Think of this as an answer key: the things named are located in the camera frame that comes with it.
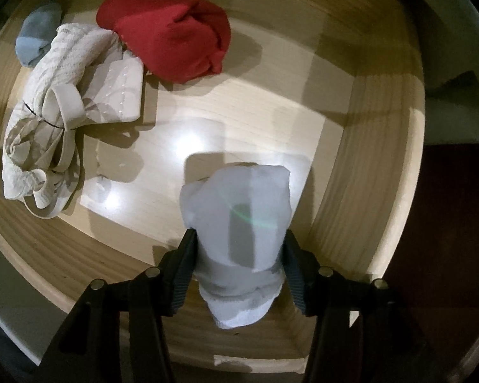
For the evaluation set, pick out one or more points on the light blue underwear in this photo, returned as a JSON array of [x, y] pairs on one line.
[[36, 36]]

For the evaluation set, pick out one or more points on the wooden drawer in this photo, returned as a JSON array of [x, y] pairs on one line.
[[263, 119]]

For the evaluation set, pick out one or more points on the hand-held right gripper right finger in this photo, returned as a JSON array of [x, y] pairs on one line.
[[297, 275]]

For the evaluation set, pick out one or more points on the white sock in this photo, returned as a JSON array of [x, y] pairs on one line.
[[235, 207]]

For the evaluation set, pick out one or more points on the red underwear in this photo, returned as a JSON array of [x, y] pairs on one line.
[[163, 32]]

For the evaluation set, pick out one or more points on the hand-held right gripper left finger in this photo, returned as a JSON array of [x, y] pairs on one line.
[[181, 271]]

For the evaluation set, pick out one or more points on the beige lace bra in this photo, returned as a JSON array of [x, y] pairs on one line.
[[64, 87]]

